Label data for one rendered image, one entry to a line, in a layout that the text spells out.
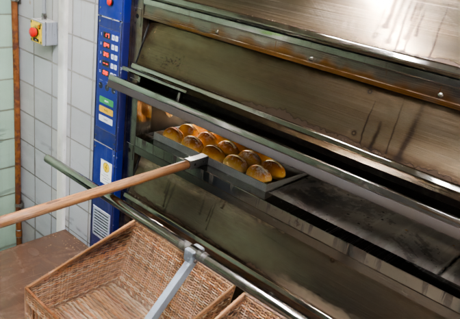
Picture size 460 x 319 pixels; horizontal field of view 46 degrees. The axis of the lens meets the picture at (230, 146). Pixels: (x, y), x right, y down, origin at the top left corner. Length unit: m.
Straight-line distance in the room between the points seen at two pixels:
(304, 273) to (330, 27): 0.74
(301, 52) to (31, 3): 1.46
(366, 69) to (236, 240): 0.75
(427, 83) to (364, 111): 0.19
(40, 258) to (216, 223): 0.88
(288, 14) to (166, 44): 0.55
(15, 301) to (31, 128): 0.91
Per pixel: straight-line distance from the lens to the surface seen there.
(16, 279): 2.37
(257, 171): 1.82
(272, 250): 1.78
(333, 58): 1.51
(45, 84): 2.63
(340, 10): 1.49
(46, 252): 2.52
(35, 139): 2.80
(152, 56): 1.98
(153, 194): 2.11
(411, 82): 1.41
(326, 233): 1.63
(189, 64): 1.85
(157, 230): 1.53
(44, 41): 2.46
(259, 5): 1.63
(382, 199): 1.33
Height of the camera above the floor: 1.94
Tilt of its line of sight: 21 degrees down
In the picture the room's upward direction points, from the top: 8 degrees clockwise
